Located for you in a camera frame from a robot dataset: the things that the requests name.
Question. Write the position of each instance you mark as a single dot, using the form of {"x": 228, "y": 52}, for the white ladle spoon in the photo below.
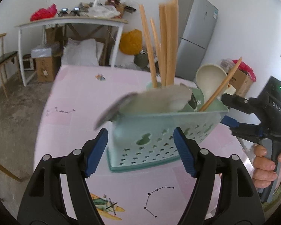
{"x": 208, "y": 78}

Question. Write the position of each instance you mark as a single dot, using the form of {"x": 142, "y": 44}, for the mint green utensil caddy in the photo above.
{"x": 146, "y": 140}

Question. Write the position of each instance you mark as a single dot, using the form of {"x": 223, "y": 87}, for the metal spatula blade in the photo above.
{"x": 113, "y": 110}

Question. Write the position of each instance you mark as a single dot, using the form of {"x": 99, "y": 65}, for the white rice paddle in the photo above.
{"x": 159, "y": 100}

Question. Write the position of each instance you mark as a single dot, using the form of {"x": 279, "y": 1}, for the cardboard box under table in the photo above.
{"x": 47, "y": 68}

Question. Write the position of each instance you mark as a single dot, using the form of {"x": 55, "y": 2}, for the red plastic bag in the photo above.
{"x": 43, "y": 13}

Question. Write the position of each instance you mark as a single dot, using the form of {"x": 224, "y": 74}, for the white side table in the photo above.
{"x": 68, "y": 22}

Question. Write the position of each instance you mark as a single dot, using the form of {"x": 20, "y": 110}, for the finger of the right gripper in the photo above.
{"x": 240, "y": 103}
{"x": 245, "y": 131}

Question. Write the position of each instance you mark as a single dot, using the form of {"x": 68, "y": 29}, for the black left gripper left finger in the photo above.
{"x": 43, "y": 201}

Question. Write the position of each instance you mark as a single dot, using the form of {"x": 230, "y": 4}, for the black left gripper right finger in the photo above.
{"x": 238, "y": 202}

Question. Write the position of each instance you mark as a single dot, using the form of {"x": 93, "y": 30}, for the cardboard box right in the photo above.
{"x": 241, "y": 82}

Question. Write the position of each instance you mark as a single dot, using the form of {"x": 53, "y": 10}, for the right hand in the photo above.
{"x": 264, "y": 173}

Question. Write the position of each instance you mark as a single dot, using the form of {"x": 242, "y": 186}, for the red bag on right box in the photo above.
{"x": 243, "y": 67}

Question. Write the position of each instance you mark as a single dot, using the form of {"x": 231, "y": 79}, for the wooden chair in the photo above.
{"x": 4, "y": 59}

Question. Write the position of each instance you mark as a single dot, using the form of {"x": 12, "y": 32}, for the yellow plastic bag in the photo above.
{"x": 131, "y": 42}

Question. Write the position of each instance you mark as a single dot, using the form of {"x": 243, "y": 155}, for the white sack under table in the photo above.
{"x": 85, "y": 53}

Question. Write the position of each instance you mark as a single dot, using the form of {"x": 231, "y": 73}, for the grey refrigerator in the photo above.
{"x": 197, "y": 20}

